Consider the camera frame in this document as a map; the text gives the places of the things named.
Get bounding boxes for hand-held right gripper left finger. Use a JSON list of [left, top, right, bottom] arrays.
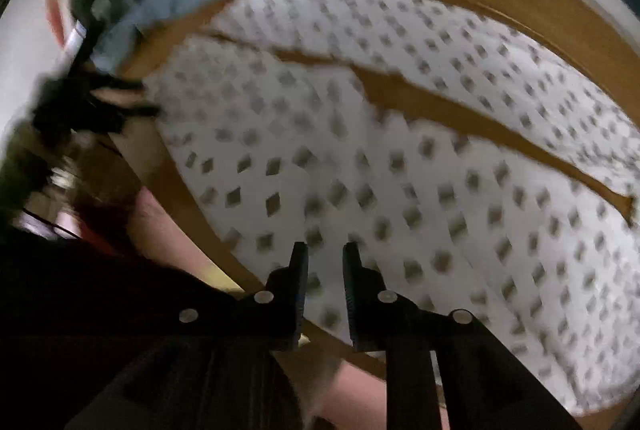
[[65, 241, 310, 430]]

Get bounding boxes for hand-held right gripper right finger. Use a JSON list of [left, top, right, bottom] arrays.
[[341, 241, 583, 430]]

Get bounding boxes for light blue jeans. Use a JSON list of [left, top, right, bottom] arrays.
[[90, 0, 246, 74]]

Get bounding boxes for white diamond-print pants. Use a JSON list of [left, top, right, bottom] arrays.
[[145, 0, 640, 416]]

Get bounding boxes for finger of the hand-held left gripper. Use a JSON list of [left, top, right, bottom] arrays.
[[116, 104, 162, 122], [92, 77, 147, 96]]

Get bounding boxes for pink foam floor mat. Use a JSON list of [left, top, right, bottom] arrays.
[[125, 190, 241, 291]]

